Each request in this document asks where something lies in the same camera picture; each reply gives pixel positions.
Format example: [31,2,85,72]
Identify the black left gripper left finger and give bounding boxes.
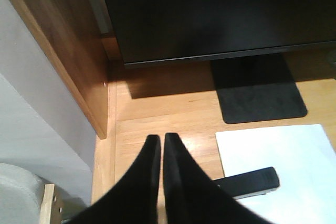
[68,135,161,223]

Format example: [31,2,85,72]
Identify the white paper sheet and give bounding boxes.
[215,124,335,223]

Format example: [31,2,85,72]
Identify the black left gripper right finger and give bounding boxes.
[163,133,268,223]

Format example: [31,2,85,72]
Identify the black orange stapler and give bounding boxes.
[213,167,280,199]

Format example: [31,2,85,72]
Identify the black computer monitor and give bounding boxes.
[104,0,335,124]

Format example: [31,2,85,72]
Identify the wooden desk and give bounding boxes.
[0,0,336,224]

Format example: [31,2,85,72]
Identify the light wooden side cabinet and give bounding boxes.
[39,184,64,224]

